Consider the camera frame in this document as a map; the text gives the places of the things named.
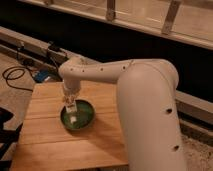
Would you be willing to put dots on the green ceramic bowl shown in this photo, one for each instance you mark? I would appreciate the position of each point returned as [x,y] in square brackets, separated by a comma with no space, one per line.
[80,119]

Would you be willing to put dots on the white plastic bottle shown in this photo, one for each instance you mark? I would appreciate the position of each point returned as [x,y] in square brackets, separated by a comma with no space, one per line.
[71,110]

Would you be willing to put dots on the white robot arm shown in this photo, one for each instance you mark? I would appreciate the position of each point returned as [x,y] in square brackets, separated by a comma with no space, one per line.
[145,93]

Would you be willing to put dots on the black chair base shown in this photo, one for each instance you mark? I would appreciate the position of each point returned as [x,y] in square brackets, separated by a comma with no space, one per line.
[7,137]

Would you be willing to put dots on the blue device on floor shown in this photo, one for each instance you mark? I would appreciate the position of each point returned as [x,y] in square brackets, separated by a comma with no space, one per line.
[41,76]

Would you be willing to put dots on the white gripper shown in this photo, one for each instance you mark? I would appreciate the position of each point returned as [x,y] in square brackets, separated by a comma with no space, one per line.
[71,91]

